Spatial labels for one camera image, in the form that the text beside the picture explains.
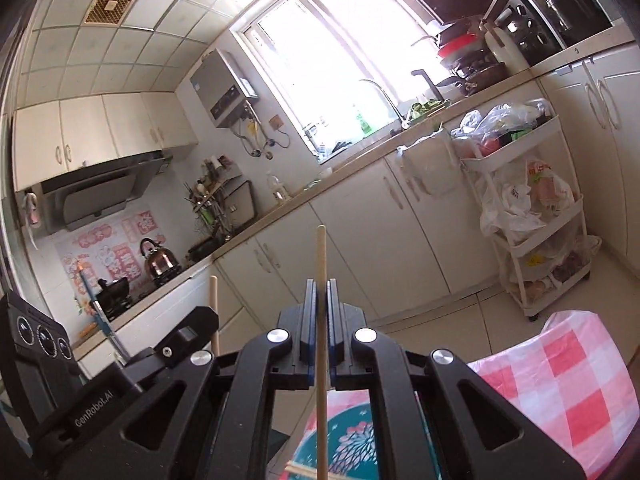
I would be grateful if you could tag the pink wall stickers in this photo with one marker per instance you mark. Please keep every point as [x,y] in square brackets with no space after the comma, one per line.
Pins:
[100,255]

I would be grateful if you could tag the ceiling vent grille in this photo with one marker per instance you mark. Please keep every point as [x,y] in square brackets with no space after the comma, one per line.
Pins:
[111,5]

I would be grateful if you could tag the pile of wooden chopsticks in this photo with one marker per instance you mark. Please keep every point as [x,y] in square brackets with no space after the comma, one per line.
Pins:
[302,469]

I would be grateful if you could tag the clear plastic bottle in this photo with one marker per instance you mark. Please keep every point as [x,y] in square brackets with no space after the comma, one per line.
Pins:
[277,190]

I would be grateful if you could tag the white plastic bag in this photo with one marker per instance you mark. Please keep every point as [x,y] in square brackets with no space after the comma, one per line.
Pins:
[515,200]

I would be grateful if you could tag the chrome faucet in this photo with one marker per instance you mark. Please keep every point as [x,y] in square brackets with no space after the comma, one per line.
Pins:
[387,97]

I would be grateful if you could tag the grey tray with dark rim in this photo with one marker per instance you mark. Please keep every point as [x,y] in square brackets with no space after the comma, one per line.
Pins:
[240,202]

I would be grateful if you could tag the kitchen window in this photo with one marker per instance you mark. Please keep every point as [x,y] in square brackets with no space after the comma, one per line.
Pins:
[325,60]

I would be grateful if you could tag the grey water heater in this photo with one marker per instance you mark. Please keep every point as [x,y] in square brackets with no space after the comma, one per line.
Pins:
[215,85]

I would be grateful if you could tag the cream wall cabinets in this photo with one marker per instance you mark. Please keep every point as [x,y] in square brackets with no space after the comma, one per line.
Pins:
[85,130]

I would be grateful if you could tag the black wok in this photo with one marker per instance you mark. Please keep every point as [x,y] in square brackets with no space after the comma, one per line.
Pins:
[115,295]

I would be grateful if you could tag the black cooking pot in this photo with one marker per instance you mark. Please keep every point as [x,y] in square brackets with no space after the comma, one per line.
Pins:
[575,5]

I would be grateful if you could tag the green dish soap bottle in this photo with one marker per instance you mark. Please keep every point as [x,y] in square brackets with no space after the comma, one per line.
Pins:
[365,125]

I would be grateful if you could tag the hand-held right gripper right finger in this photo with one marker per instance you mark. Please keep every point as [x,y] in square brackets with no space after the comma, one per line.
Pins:
[332,330]

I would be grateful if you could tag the black tap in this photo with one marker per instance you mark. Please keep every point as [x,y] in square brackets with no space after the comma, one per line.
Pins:
[430,82]

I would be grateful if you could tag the cream double-door cabinet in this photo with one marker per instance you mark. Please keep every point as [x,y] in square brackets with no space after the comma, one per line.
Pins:
[600,170]

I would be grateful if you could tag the grey range hood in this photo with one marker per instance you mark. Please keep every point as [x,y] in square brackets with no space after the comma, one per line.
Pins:
[95,200]

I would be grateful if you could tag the kitchen utensil rack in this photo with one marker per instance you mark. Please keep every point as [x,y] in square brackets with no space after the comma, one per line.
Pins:
[210,210]

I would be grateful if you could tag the black flat tray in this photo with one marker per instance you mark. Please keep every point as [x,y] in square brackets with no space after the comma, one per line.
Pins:
[445,0]

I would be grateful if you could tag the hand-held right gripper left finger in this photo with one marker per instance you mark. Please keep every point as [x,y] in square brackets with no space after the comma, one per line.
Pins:
[311,330]

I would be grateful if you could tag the long wooden chopstick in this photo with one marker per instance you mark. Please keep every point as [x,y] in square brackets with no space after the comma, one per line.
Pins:
[214,300]
[321,260]

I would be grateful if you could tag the teal plastic basket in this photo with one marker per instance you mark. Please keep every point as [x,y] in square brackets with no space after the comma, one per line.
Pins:
[342,417]

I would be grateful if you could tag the metal kettle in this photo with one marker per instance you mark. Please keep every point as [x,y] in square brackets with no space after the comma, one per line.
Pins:
[160,262]

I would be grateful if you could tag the cream base cabinets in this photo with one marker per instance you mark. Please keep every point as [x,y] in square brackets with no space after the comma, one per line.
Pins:
[350,240]

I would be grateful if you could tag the stack of pots and pans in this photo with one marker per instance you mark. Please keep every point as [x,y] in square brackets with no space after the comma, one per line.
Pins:
[465,55]

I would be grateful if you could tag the clear plastic bag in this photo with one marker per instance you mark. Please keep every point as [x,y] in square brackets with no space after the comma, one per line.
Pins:
[500,120]

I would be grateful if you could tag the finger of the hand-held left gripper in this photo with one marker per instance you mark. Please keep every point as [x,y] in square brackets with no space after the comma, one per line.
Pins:
[185,332]

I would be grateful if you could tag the white trolley cart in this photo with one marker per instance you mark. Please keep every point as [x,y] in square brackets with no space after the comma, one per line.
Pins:
[505,157]

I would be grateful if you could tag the beige wall socket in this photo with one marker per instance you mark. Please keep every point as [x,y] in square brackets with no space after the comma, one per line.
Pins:
[275,122]

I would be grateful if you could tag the black toaster oven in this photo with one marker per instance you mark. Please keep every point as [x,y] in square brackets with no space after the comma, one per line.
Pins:
[525,30]

